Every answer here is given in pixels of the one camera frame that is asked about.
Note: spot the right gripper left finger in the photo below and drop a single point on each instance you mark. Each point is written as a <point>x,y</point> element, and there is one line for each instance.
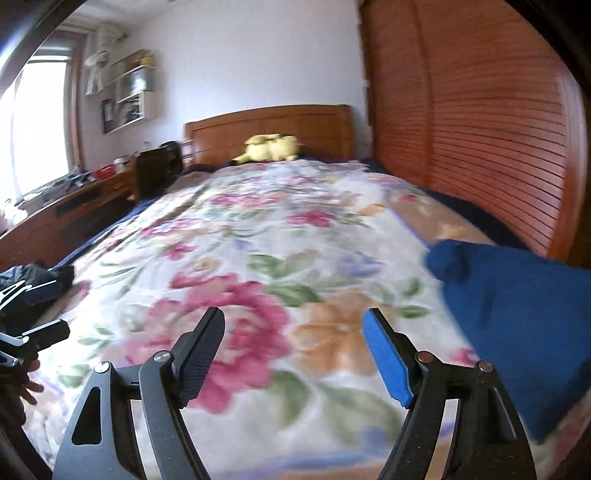
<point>100,440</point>

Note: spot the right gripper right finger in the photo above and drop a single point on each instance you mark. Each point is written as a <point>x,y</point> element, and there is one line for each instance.
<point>488,440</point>

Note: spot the blue suit jacket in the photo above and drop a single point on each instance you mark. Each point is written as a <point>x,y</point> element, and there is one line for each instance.
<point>527,315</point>

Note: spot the left hand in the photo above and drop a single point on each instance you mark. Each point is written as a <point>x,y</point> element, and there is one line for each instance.
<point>28,388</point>

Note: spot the black jacket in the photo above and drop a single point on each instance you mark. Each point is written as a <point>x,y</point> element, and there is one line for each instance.
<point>14,322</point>

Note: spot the navy bed sheet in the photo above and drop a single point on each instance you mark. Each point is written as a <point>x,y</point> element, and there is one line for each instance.
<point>101,230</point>

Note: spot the wooden desk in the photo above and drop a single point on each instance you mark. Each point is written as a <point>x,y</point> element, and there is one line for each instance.
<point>60,227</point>

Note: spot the red basket on desk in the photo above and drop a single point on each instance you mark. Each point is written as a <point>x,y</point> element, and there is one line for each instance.
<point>104,172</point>

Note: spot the wooden chair with dark garment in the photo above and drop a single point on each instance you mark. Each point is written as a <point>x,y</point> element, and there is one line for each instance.
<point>156,169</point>

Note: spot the floral blanket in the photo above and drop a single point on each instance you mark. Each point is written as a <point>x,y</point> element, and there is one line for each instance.
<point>293,253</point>

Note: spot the yellow plush toy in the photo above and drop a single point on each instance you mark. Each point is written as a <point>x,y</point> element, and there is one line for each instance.
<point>269,148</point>

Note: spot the wooden louvered wardrobe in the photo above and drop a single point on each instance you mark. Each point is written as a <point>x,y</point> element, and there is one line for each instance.
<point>468,99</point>

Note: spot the wooden headboard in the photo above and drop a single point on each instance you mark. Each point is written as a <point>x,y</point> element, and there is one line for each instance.
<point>324,131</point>

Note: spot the white wall shelf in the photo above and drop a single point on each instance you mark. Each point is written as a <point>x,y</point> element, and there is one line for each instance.
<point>126,88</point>

